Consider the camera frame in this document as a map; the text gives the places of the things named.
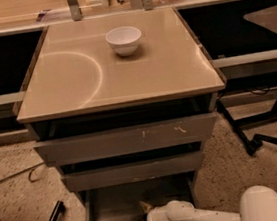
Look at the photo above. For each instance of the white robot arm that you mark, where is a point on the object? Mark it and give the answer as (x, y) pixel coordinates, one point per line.
(258, 203)

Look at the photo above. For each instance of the grey top drawer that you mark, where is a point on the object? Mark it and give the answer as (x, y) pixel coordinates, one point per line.
(126, 140)

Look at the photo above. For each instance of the white ceramic bowl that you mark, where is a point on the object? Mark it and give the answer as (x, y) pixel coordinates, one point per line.
(124, 40)

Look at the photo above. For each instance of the grey drawer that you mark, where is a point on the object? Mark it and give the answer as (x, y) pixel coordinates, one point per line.
(131, 173)
(126, 140)

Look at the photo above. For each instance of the grey middle drawer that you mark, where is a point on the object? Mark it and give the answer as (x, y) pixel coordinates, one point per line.
(131, 173)

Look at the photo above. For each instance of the metal post left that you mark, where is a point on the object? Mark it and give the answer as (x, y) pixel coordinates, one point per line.
(74, 10)

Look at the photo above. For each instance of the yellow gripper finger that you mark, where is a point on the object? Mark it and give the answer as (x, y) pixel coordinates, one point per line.
(146, 207)

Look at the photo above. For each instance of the beige top drawer cabinet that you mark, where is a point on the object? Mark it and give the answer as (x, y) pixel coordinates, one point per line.
(78, 73)

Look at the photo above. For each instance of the open bottom drawer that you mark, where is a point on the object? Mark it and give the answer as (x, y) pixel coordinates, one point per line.
(122, 202)

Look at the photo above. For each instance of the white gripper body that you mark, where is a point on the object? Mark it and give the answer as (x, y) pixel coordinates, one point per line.
(156, 218)

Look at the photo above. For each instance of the black desk frame right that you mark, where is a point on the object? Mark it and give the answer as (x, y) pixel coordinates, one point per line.
(251, 146)

